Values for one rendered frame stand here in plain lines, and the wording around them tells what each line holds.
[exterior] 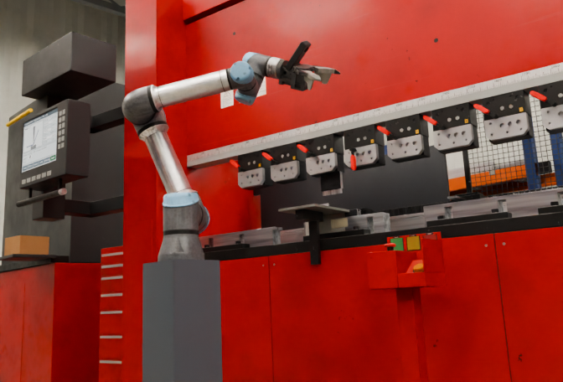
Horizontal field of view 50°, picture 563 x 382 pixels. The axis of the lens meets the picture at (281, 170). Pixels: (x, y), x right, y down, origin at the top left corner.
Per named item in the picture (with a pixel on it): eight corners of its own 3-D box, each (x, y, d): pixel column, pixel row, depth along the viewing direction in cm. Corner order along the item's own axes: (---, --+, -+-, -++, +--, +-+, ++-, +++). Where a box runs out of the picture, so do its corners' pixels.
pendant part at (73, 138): (18, 188, 301) (22, 120, 309) (41, 191, 310) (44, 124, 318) (64, 173, 272) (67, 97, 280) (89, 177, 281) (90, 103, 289)
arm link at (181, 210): (157, 230, 193) (157, 188, 196) (169, 234, 206) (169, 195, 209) (194, 228, 192) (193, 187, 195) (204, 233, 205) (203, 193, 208)
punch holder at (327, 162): (306, 175, 268) (304, 139, 271) (317, 178, 274) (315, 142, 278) (335, 169, 259) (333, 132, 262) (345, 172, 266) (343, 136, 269)
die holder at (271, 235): (196, 255, 303) (196, 237, 305) (204, 256, 308) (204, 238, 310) (276, 247, 274) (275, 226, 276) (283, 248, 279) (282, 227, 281)
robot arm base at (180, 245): (174, 259, 186) (174, 227, 188) (148, 263, 197) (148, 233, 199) (214, 260, 196) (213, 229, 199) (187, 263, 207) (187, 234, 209)
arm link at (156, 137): (176, 238, 205) (118, 101, 217) (187, 242, 219) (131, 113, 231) (208, 223, 205) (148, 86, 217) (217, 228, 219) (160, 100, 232)
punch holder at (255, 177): (238, 188, 291) (237, 155, 294) (249, 190, 297) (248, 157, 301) (262, 183, 282) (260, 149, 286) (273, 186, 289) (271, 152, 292)
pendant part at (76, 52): (13, 219, 305) (22, 61, 323) (59, 222, 324) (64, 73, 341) (66, 205, 272) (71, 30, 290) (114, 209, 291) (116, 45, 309)
